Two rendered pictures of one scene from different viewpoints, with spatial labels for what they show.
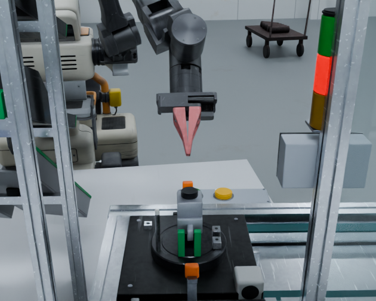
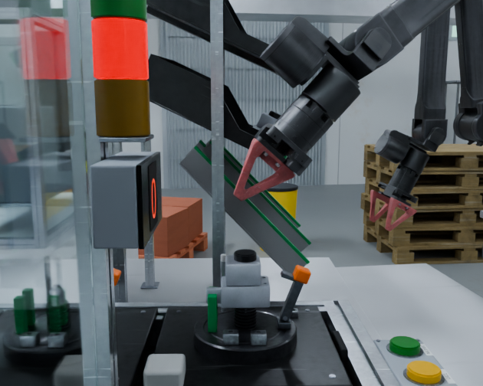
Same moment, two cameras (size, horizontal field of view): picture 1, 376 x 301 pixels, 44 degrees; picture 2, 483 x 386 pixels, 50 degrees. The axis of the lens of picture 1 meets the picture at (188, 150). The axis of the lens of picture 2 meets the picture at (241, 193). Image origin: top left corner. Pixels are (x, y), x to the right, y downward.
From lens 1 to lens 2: 1.01 m
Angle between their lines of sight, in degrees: 86
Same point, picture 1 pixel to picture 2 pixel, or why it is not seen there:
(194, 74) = (294, 106)
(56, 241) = not seen: hidden behind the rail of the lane
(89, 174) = not seen: outside the picture
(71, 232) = (215, 249)
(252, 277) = (156, 364)
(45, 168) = (208, 174)
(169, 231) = (264, 315)
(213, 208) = (373, 367)
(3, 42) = not seen: hidden behind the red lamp
